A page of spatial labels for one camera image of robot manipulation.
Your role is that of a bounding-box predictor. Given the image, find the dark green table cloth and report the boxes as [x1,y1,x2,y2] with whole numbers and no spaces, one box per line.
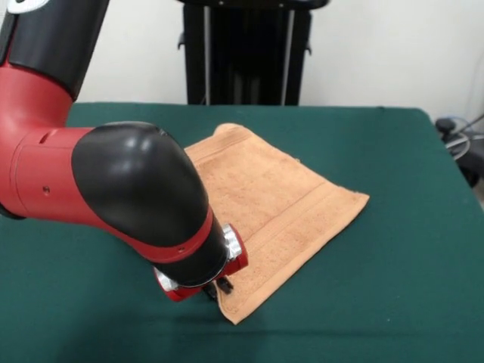
[0,101,484,363]

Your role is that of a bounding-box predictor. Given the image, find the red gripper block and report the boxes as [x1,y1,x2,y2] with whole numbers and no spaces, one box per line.
[161,226,250,303]

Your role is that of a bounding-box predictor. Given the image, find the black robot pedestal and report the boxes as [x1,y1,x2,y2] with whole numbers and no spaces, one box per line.
[175,0,315,106]

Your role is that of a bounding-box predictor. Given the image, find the tan terry towel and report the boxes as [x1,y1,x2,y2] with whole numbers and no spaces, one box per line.
[183,123,371,326]

